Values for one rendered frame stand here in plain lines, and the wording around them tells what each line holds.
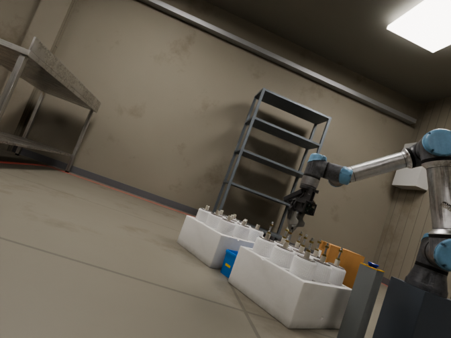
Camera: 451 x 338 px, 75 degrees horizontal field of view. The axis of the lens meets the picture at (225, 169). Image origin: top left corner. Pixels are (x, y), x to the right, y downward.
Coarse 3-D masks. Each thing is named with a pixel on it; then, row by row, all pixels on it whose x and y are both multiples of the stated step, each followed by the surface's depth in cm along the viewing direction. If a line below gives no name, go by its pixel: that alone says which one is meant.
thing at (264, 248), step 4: (256, 240) 139; (260, 240) 136; (264, 240) 136; (256, 244) 137; (260, 244) 136; (264, 244) 135; (268, 244) 135; (272, 244) 136; (256, 248) 136; (260, 248) 135; (264, 248) 135; (268, 248) 135; (272, 248) 136; (256, 252) 136; (260, 252) 135; (264, 252) 135; (268, 252) 135; (264, 256) 135; (268, 256) 135
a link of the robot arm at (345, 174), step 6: (330, 168) 127; (336, 168) 126; (342, 168) 125; (348, 168) 126; (324, 174) 128; (330, 174) 127; (336, 174) 125; (342, 174) 125; (348, 174) 124; (330, 180) 134; (336, 180) 127; (342, 180) 125; (348, 180) 124
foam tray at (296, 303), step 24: (240, 264) 137; (264, 264) 126; (240, 288) 132; (264, 288) 122; (288, 288) 114; (312, 288) 113; (336, 288) 123; (288, 312) 110; (312, 312) 115; (336, 312) 126
